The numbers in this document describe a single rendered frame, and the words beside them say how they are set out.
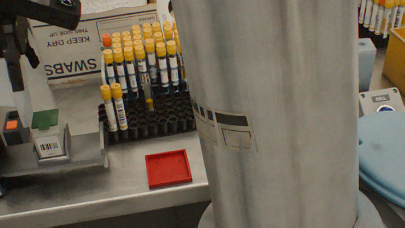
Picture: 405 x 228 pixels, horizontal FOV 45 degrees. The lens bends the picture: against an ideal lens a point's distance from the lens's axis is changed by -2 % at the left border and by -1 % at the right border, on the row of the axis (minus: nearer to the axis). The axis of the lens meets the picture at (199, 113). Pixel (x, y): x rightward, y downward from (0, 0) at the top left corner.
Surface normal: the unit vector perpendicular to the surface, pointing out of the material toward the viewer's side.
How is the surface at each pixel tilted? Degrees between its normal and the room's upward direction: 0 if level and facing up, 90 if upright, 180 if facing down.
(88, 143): 0
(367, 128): 8
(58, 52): 90
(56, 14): 93
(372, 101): 30
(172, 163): 0
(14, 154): 0
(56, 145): 90
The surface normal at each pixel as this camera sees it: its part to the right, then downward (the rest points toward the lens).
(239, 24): -0.25, 0.54
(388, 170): 0.08, -0.80
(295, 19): 0.20, 0.48
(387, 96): 0.04, -0.36
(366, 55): 0.04, 0.62
